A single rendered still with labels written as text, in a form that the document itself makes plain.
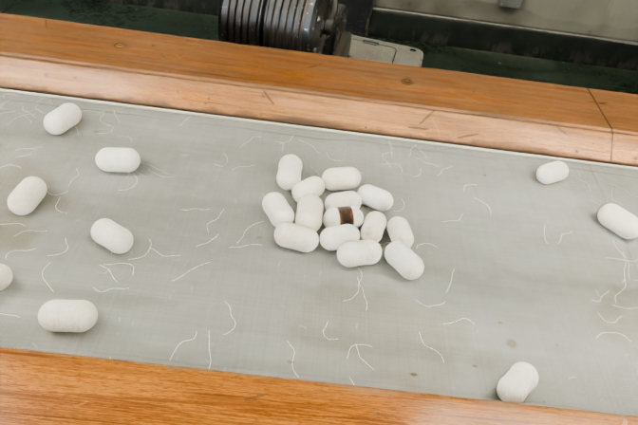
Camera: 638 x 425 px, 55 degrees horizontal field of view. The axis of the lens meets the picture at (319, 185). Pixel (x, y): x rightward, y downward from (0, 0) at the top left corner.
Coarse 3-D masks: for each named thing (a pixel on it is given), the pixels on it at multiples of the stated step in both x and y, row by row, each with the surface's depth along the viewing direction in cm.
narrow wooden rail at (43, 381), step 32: (0, 352) 35; (32, 352) 35; (0, 384) 33; (32, 384) 33; (64, 384) 34; (96, 384) 34; (128, 384) 34; (160, 384) 34; (192, 384) 34; (224, 384) 35; (256, 384) 35; (288, 384) 35; (320, 384) 35; (0, 416) 32; (32, 416) 32; (64, 416) 32; (96, 416) 32; (128, 416) 33; (160, 416) 33; (192, 416) 33; (224, 416) 33; (256, 416) 33; (288, 416) 34; (320, 416) 34; (352, 416) 34; (384, 416) 34; (416, 416) 34; (448, 416) 35; (480, 416) 35; (512, 416) 35; (544, 416) 35; (576, 416) 36; (608, 416) 36
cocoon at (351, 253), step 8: (360, 240) 46; (368, 240) 46; (344, 248) 45; (352, 248) 45; (360, 248) 46; (368, 248) 46; (376, 248) 46; (344, 256) 45; (352, 256) 45; (360, 256) 45; (368, 256) 46; (376, 256) 46; (344, 264) 46; (352, 264) 45; (360, 264) 46; (368, 264) 46
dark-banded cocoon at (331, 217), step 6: (330, 210) 49; (336, 210) 49; (354, 210) 49; (360, 210) 49; (324, 216) 49; (330, 216) 48; (336, 216) 48; (354, 216) 49; (360, 216) 49; (324, 222) 49; (330, 222) 48; (336, 222) 48; (354, 222) 49; (360, 222) 49
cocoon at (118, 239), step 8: (96, 224) 44; (104, 224) 44; (112, 224) 44; (96, 232) 44; (104, 232) 44; (112, 232) 44; (120, 232) 44; (128, 232) 44; (96, 240) 44; (104, 240) 44; (112, 240) 44; (120, 240) 44; (128, 240) 44; (112, 248) 44; (120, 248) 44; (128, 248) 44
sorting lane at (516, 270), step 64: (0, 128) 55; (128, 128) 57; (192, 128) 58; (256, 128) 60; (320, 128) 61; (0, 192) 48; (64, 192) 49; (128, 192) 50; (192, 192) 51; (256, 192) 52; (448, 192) 55; (512, 192) 56; (576, 192) 58; (0, 256) 43; (64, 256) 44; (128, 256) 45; (192, 256) 45; (256, 256) 46; (320, 256) 47; (384, 256) 48; (448, 256) 49; (512, 256) 50; (576, 256) 50; (0, 320) 39; (128, 320) 40; (192, 320) 41; (256, 320) 42; (320, 320) 42; (384, 320) 43; (448, 320) 44; (512, 320) 44; (576, 320) 45; (384, 384) 39; (448, 384) 39; (576, 384) 40
